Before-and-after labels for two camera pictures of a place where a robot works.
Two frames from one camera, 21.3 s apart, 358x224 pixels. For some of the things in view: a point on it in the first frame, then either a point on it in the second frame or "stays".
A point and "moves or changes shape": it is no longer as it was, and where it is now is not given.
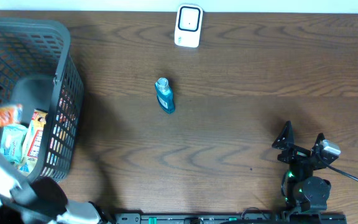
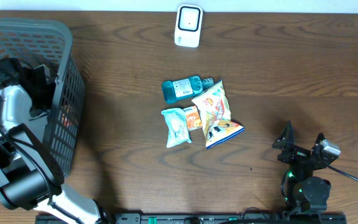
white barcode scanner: x=188 y=25 stays
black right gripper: x=296 y=153 stays
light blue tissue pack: x=12 y=142 moves or changes shape
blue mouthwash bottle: x=165 y=95 to x=174 y=90
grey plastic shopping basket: x=33 y=58 stays
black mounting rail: x=233 y=218 stays
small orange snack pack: x=2 y=116 moves or changes shape
